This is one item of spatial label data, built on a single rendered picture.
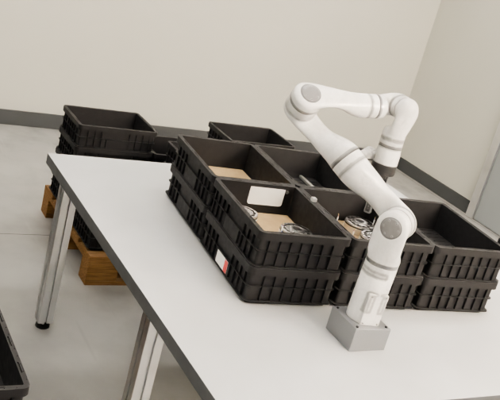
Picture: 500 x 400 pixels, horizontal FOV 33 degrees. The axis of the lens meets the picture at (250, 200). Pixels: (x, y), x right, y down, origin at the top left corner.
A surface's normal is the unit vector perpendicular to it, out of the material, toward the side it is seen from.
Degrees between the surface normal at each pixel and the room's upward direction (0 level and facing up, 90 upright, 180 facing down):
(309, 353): 0
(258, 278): 90
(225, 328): 0
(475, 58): 90
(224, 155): 90
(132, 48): 90
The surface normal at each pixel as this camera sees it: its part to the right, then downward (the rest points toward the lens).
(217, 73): 0.44, 0.41
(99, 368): 0.25, -0.91
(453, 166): -0.86, -0.06
